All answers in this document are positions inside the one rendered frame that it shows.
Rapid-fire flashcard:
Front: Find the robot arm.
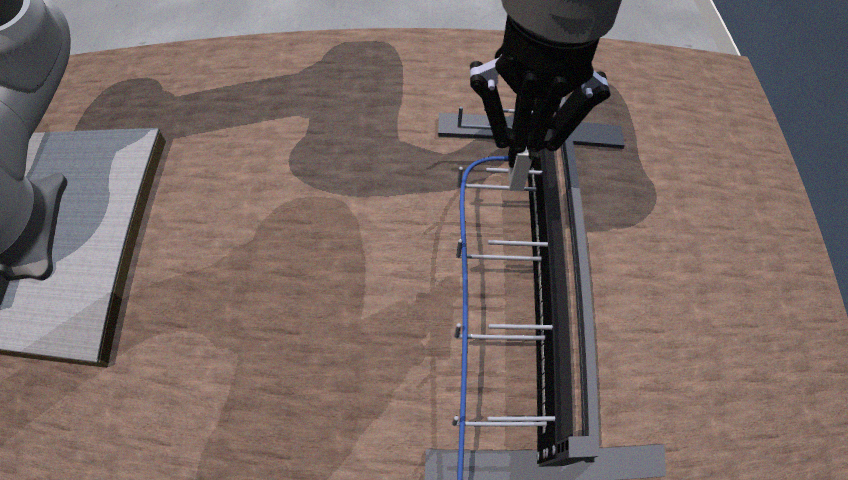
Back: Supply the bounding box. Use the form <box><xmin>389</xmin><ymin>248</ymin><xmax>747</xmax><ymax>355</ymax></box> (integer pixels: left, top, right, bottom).
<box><xmin>0</xmin><ymin>0</ymin><xmax>622</xmax><ymax>305</ymax></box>

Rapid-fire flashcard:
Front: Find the blue cable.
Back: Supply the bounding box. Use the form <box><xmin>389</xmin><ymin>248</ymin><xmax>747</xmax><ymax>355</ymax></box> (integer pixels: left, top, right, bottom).
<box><xmin>457</xmin><ymin>156</ymin><xmax>508</xmax><ymax>480</ymax></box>

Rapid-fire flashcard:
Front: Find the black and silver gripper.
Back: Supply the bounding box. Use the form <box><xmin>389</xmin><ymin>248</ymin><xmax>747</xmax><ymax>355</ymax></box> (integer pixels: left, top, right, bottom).
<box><xmin>470</xmin><ymin>14</ymin><xmax>610</xmax><ymax>191</ymax></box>

